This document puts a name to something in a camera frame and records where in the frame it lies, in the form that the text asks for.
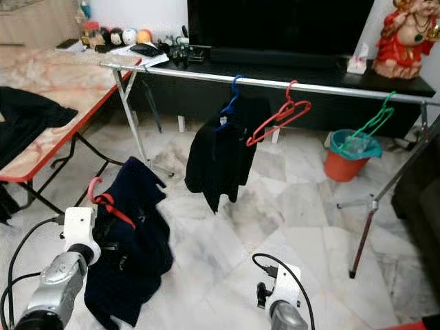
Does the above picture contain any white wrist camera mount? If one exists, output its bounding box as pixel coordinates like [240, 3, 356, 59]
[272, 263, 302, 307]
[64, 206, 100, 259]

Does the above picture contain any black wire hanger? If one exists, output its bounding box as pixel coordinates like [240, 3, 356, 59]
[141, 69, 164, 135]

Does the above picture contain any red plastic hanger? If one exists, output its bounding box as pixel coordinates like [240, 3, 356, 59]
[88, 177, 137, 230]
[246, 80, 314, 147]

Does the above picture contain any red lid jar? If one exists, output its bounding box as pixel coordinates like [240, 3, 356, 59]
[82, 22, 102, 49]

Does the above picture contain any black soundbar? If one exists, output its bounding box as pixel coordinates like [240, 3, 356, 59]
[210, 47, 348, 69]

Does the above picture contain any small white ornament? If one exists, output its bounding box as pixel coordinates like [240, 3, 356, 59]
[347, 43, 370, 75]

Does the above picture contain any black shirt green print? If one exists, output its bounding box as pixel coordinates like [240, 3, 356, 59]
[184, 96, 272, 214]

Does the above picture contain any black mouse toy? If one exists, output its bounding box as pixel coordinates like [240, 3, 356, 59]
[103, 27, 124, 47]

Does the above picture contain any black flat television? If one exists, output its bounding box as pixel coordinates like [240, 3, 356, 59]
[187, 0, 377, 54]

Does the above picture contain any light wooden cabinet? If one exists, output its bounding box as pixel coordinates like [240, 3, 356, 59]
[0, 0, 83, 47]

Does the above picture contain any white paper stack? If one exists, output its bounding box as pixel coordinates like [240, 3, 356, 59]
[110, 43, 171, 67]

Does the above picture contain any marble top folding table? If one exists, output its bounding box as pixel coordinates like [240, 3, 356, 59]
[0, 47, 142, 214]

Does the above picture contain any orange bucket teal liner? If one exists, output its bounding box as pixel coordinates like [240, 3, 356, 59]
[323, 129, 384, 183]

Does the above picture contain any blue plastic hanger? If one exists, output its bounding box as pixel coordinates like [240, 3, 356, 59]
[217, 74, 245, 130]

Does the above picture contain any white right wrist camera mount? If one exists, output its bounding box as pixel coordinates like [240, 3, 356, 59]
[272, 263, 302, 307]

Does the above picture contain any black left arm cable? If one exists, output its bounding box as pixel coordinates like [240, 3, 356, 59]
[1, 217, 68, 330]

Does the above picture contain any black leather wallet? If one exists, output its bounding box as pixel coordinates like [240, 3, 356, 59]
[129, 43, 162, 57]

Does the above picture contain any silver metal clothes rack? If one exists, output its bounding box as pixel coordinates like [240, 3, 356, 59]
[100, 62, 440, 279]

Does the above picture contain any red seated figurine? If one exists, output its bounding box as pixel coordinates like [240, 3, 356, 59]
[375, 0, 440, 80]

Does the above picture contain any green plastic hanger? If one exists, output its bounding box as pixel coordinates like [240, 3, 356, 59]
[344, 91, 397, 153]

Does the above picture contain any navy blue shirt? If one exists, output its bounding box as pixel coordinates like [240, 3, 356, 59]
[84, 157, 174, 329]

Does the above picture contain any orange round toy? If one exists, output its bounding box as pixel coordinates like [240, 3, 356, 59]
[136, 27, 153, 45]

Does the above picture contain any black television cabinet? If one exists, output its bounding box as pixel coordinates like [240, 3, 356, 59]
[131, 55, 437, 138]

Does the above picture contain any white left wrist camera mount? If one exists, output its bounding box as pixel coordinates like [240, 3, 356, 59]
[64, 206, 100, 259]

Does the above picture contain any plain black garment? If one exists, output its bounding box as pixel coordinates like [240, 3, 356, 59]
[0, 86, 78, 224]

